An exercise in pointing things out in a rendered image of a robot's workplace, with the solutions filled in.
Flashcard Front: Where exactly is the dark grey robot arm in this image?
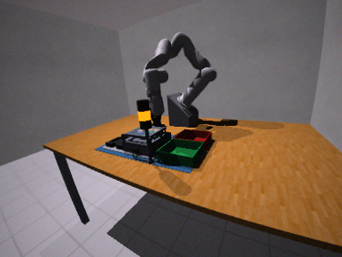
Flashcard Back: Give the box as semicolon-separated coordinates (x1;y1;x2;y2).
143;33;217;108

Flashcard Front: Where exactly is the green open-top bin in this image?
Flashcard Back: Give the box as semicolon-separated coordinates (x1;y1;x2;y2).
156;138;204;168

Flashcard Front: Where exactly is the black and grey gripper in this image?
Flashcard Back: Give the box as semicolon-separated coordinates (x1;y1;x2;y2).
147;95;165;126

